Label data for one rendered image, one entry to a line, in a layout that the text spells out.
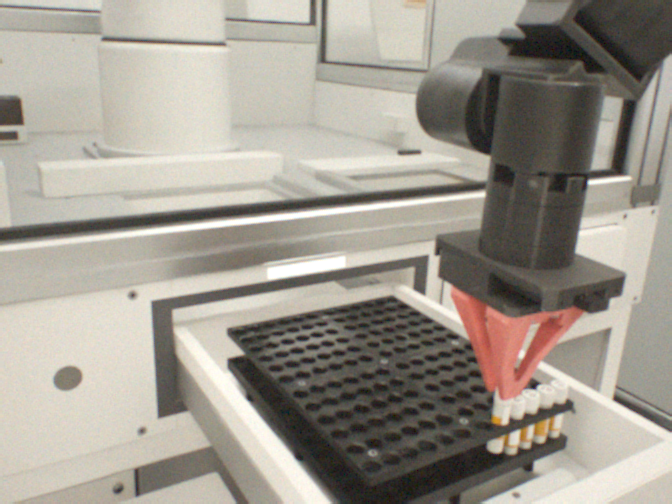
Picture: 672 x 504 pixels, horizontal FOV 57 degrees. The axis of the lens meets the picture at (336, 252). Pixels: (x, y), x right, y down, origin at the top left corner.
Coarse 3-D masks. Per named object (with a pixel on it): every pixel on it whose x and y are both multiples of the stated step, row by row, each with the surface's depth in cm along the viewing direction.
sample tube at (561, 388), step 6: (552, 384) 45; (558, 384) 45; (564, 384) 45; (558, 390) 44; (564, 390) 44; (558, 396) 44; (564, 396) 44; (558, 402) 45; (564, 402) 45; (552, 420) 45; (558, 420) 45; (552, 426) 45; (558, 426) 45; (552, 432) 45; (558, 432) 46
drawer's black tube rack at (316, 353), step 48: (240, 336) 52; (288, 336) 53; (336, 336) 53; (384, 336) 54; (432, 336) 54; (288, 384) 45; (336, 384) 46; (384, 384) 46; (432, 384) 46; (480, 384) 47; (528, 384) 47; (288, 432) 45; (336, 432) 41; (384, 432) 40; (336, 480) 40; (432, 480) 40; (480, 480) 42
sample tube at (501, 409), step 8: (496, 392) 42; (496, 400) 42; (512, 400) 42; (496, 408) 42; (504, 408) 41; (496, 416) 42; (504, 416) 42; (496, 440) 42; (488, 448) 42; (496, 448) 42
